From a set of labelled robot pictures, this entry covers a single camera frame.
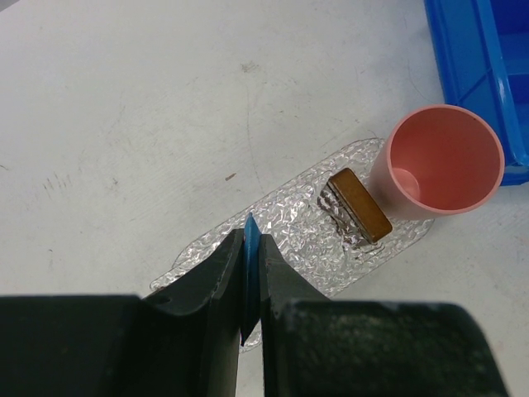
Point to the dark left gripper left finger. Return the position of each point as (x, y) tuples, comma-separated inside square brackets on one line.
[(180, 341)]

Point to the clear textured glass tray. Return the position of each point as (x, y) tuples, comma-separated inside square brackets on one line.
[(312, 230)]

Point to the blue toothpaste tube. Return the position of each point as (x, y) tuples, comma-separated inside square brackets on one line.
[(251, 278)]

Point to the clear acrylic toothbrush holder rack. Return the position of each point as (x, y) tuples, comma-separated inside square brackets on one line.
[(358, 218)]

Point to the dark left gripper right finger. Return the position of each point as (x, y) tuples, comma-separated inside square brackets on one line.
[(316, 346)]

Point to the blue plastic compartment bin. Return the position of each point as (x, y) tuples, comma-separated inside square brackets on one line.
[(481, 50)]

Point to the pink plastic cup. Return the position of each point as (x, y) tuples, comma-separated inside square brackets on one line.
[(438, 161)]

